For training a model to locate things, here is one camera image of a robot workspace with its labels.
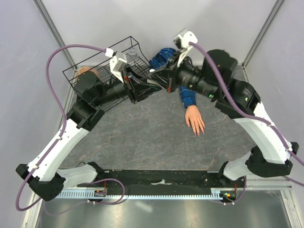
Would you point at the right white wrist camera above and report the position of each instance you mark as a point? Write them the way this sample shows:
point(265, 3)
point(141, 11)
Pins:
point(182, 41)

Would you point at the mannequin hand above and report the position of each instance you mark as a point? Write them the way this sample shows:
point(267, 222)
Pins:
point(194, 119)

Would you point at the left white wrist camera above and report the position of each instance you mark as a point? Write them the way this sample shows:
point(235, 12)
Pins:
point(117, 64)

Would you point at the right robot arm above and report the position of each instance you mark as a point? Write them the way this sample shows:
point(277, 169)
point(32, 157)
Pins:
point(270, 157)

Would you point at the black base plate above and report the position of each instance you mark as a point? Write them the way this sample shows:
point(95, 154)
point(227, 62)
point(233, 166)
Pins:
point(163, 182)

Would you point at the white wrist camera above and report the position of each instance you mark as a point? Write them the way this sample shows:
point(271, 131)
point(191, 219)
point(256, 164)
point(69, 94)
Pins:
point(182, 41)
point(117, 64)

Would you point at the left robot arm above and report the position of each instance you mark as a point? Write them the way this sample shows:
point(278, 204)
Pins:
point(43, 174)

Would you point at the blue slotted cable duct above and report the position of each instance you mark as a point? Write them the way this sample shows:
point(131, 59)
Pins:
point(95, 195)

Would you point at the clear glass cup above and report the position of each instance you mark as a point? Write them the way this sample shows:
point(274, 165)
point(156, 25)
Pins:
point(132, 54)

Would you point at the brown floral ceramic bowl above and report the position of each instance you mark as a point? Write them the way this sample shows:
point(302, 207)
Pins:
point(86, 69)

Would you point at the aluminium frame rail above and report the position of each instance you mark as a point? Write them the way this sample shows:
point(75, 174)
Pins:
point(277, 183)

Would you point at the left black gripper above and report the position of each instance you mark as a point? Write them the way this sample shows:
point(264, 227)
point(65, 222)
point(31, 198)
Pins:
point(139, 90)

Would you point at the black wire dish rack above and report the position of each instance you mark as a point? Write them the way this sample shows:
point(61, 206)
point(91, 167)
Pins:
point(104, 69)

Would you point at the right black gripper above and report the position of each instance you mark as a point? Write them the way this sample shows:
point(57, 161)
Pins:
point(170, 82)

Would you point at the blue plaid shirt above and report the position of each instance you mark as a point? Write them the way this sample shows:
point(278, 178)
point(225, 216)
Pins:
point(188, 97)

